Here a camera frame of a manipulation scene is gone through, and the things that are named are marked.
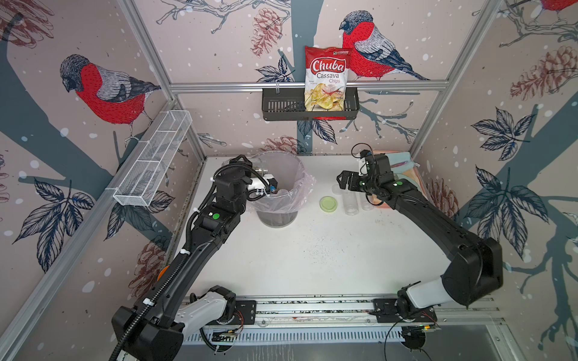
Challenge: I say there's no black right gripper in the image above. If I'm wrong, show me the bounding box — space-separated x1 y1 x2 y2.
334 171 378 197

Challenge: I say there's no short clear mung bean jar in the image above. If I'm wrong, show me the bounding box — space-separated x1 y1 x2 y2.
343 190 359 216

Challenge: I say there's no light green jar lid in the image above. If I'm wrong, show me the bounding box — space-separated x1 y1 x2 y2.
319 196 338 213

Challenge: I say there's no green lid mung bean jar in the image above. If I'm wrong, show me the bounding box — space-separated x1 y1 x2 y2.
253 165 272 180

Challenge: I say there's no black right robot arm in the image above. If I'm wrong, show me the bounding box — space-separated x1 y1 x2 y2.
337 150 504 319

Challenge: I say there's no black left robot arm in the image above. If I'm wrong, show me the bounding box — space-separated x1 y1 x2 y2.
110 155 278 360

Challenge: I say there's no pink serving tray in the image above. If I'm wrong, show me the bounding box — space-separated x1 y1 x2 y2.
376 150 429 199

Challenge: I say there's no clear plastic bin liner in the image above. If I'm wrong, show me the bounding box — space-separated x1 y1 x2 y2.
245 150 315 215

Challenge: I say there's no white mesh trash bin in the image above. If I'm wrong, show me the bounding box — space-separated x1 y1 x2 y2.
250 150 308 229

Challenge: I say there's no Chuba cassava chips bag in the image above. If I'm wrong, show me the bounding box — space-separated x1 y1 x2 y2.
304 47 351 111

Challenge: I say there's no orange round object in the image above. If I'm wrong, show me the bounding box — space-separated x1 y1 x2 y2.
157 266 169 281

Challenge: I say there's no dark grey wall shelf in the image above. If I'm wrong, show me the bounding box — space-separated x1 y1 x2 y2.
261 88 360 121

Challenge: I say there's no white wire mesh shelf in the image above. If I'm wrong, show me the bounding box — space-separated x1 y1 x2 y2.
113 110 192 207

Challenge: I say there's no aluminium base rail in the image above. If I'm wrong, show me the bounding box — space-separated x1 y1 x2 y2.
198 295 498 328

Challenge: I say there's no black corrugated cable conduit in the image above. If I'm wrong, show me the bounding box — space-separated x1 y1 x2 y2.
107 162 272 361

